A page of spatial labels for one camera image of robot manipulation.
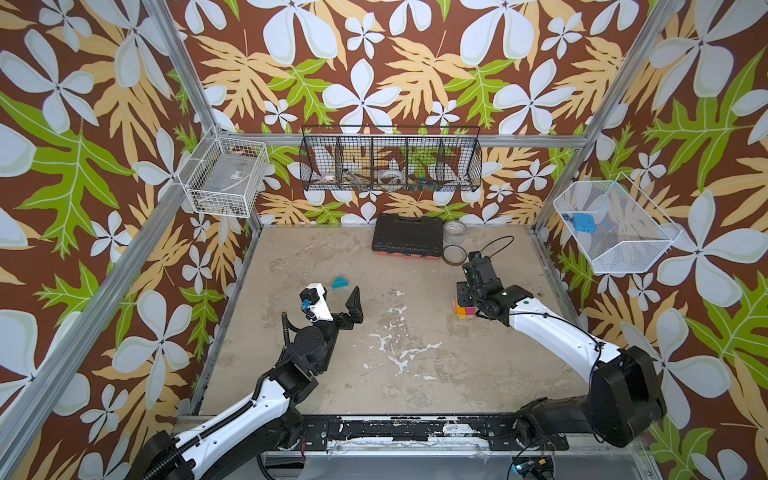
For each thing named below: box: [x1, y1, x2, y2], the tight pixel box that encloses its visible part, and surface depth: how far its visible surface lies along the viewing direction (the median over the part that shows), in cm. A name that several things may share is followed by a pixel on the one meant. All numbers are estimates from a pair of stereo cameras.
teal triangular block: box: [331, 276, 349, 289], surface depth 103 cm
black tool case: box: [371, 213, 444, 260], surface depth 113 cm
